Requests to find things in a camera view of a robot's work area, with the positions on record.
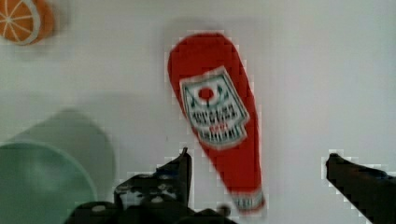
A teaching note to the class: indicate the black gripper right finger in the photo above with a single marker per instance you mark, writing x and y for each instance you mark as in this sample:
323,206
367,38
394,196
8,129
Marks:
371,191

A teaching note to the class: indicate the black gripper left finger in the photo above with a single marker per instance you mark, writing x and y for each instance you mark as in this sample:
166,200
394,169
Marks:
158,198

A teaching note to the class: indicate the red plush ketchup bottle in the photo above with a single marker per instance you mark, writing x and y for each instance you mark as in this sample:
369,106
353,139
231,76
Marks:
211,86

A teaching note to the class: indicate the green cup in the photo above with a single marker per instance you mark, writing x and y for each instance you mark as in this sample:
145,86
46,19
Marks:
53,167

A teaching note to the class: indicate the orange slice toy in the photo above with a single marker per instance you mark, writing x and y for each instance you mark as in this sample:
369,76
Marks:
25,22

